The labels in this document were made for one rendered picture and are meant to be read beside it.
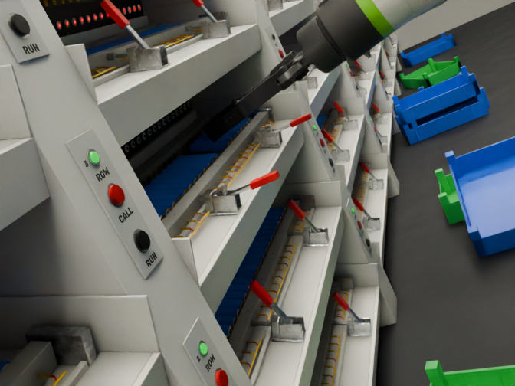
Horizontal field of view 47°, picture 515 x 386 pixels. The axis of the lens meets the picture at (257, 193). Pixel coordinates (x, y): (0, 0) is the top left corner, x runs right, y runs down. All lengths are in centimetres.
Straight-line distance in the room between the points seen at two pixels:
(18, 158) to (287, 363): 43
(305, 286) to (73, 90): 50
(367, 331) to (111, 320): 67
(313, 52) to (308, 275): 33
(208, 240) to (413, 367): 59
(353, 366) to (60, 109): 69
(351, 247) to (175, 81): 62
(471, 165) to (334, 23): 84
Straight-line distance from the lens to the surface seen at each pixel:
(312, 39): 84
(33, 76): 47
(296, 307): 83
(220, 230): 66
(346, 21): 83
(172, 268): 52
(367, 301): 117
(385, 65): 320
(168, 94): 66
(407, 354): 117
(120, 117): 55
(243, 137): 93
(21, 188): 43
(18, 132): 44
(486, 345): 112
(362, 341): 106
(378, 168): 185
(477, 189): 153
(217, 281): 60
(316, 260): 95
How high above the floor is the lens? 65
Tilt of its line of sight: 14 degrees down
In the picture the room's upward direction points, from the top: 27 degrees counter-clockwise
